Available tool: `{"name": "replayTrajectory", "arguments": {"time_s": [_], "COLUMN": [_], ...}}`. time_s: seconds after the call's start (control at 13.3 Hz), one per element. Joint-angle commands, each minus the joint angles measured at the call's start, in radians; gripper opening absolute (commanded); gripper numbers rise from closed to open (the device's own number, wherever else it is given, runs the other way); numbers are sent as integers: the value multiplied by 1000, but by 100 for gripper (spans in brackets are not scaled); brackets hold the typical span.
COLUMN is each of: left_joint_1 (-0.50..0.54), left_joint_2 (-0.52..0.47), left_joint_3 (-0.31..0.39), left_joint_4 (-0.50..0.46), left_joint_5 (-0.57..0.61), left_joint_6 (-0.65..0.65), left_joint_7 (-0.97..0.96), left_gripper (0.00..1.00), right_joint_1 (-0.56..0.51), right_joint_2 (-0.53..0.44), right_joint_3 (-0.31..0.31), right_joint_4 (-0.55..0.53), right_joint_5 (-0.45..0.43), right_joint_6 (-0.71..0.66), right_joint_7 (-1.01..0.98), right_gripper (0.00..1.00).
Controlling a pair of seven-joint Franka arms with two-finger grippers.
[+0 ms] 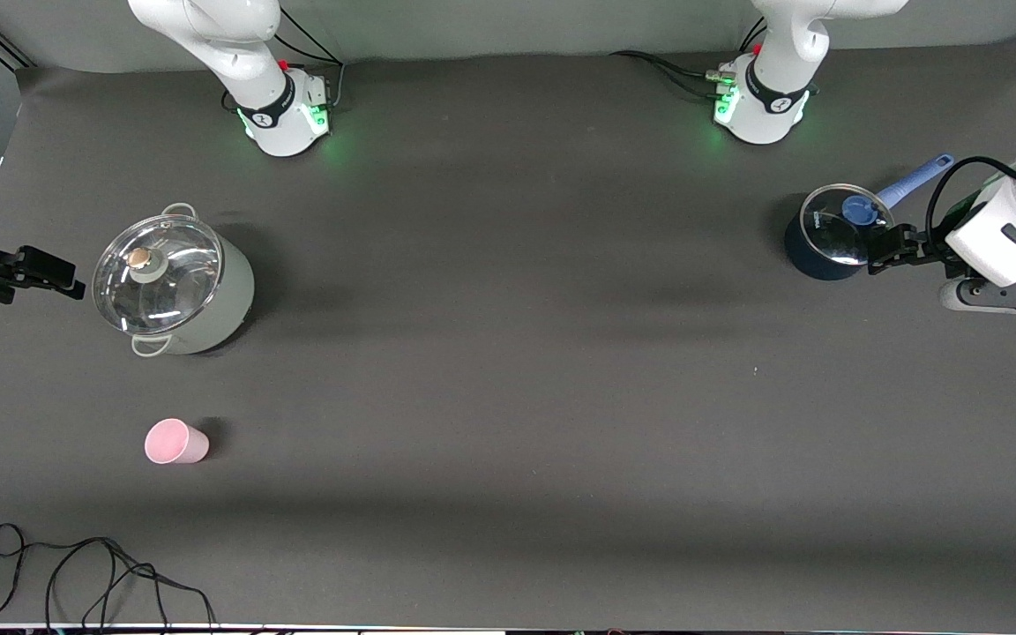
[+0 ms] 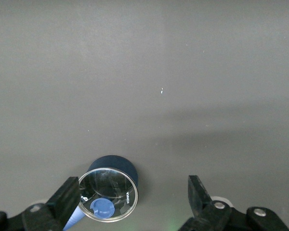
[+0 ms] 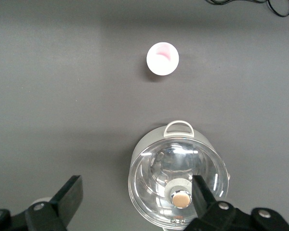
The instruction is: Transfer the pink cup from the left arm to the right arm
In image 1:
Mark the glass lid with blue knob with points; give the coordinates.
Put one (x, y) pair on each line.
(834, 234)

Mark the dark blue saucepan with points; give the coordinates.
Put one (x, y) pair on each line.
(812, 265)

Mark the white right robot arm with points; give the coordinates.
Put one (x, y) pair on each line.
(235, 53)

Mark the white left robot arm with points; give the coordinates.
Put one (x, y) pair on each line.
(777, 97)

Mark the black aluminium frame rail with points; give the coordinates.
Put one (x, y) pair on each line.
(10, 51)

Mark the glass lid with brass knob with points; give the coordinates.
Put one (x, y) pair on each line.
(164, 282)

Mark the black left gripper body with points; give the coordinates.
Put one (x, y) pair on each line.
(933, 249)

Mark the pink plastic cup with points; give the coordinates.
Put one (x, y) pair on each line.
(175, 443)

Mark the dark grey table cloth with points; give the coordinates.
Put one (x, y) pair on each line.
(508, 441)

